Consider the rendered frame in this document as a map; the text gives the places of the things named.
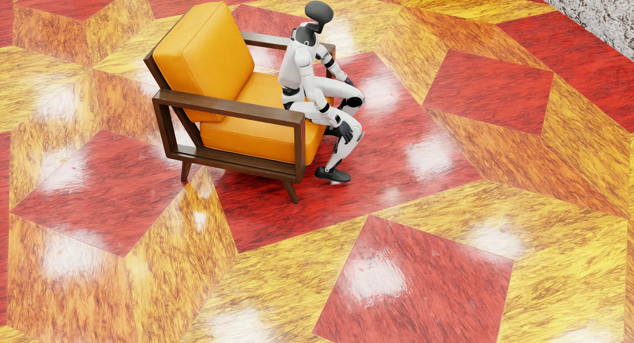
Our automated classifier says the white robot leg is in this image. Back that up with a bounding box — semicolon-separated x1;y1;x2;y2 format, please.
314;78;367;133
289;101;366;171

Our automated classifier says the black robot head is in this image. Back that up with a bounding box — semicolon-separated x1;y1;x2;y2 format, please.
303;0;335;35

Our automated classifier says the orange leather back cushion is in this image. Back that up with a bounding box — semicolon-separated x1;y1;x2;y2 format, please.
152;1;256;124

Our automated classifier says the white right robot leg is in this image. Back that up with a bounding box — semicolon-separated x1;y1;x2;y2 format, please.
289;101;366;171

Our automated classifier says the white left robot leg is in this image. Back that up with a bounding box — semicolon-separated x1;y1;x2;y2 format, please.
314;78;367;133

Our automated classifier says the orange leather seat cushion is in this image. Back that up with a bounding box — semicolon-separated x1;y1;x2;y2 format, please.
199;71;335;166

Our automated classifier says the grey textured rug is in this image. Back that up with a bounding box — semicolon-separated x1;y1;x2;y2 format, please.
522;0;634;61

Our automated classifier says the dark wooden armchair frame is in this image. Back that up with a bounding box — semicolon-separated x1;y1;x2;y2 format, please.
144;30;337;205

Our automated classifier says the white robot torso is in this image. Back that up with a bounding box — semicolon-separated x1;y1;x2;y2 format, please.
277;25;319;111

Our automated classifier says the black right robot foot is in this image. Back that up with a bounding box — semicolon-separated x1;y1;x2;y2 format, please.
314;166;352;183

